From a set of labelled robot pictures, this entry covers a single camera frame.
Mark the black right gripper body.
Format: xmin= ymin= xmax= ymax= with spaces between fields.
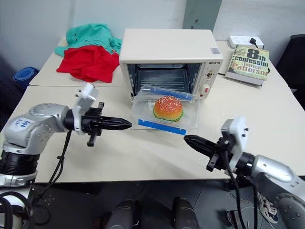
xmin=206 ymin=137 xmax=236 ymax=172

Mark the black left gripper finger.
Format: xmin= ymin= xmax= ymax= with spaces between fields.
xmin=100 ymin=116 xmax=133 ymax=125
xmin=100 ymin=123 xmax=133 ymax=131

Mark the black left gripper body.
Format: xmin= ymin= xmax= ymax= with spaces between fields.
xmin=81 ymin=102 xmax=106 ymax=147

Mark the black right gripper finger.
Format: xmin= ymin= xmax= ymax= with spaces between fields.
xmin=183 ymin=135 xmax=219 ymax=151
xmin=184 ymin=138 xmax=216 ymax=158

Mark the clear blue-clipped food container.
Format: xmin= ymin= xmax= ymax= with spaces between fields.
xmin=131 ymin=84 xmax=201 ymax=137

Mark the cream white toaster oven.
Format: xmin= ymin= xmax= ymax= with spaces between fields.
xmin=118 ymin=28 xmax=224 ymax=104

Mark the toy sesame hamburger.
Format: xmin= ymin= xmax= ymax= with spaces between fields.
xmin=153 ymin=95 xmax=185 ymax=123

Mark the red cloth garment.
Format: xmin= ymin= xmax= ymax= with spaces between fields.
xmin=56 ymin=45 xmax=120 ymax=84

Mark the dark rounded shape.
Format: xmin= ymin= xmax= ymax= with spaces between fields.
xmin=105 ymin=199 xmax=142 ymax=229
xmin=172 ymin=197 xmax=199 ymax=229

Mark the white sneaker shoe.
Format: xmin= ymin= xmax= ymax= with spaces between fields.
xmin=255 ymin=190 xmax=280 ymax=224

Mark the blue rolled foam mat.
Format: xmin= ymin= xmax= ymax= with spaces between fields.
xmin=13 ymin=67 xmax=40 ymax=88

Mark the dark fabric seat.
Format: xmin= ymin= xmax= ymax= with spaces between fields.
xmin=0 ymin=55 xmax=30 ymax=131

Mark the green cloth garment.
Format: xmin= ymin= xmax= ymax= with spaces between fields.
xmin=54 ymin=22 xmax=123 ymax=58

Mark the thick paperback book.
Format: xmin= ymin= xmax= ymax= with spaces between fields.
xmin=224 ymin=44 xmax=270 ymax=87

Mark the white power strip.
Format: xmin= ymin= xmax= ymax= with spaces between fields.
xmin=227 ymin=35 xmax=264 ymax=50

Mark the black office chair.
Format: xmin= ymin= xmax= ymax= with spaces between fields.
xmin=282 ymin=34 xmax=305 ymax=96

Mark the grey-green door panel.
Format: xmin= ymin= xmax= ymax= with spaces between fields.
xmin=183 ymin=0 xmax=221 ymax=32

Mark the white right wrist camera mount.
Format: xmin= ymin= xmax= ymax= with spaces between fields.
xmin=220 ymin=116 xmax=248 ymax=169

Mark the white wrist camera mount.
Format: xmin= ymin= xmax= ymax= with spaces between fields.
xmin=220 ymin=116 xmax=248 ymax=169
xmin=71 ymin=82 xmax=100 ymax=135

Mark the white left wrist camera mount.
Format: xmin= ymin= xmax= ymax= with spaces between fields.
xmin=71 ymin=82 xmax=100 ymax=135

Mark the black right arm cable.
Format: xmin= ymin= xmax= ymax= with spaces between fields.
xmin=223 ymin=143 xmax=243 ymax=229

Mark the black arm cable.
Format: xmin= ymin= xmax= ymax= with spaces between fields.
xmin=223 ymin=143 xmax=243 ymax=229
xmin=33 ymin=130 xmax=72 ymax=207

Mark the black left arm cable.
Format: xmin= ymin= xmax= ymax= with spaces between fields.
xmin=33 ymin=130 xmax=72 ymax=207

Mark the white robot torso with cables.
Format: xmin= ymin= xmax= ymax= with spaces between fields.
xmin=0 ymin=187 xmax=33 ymax=229

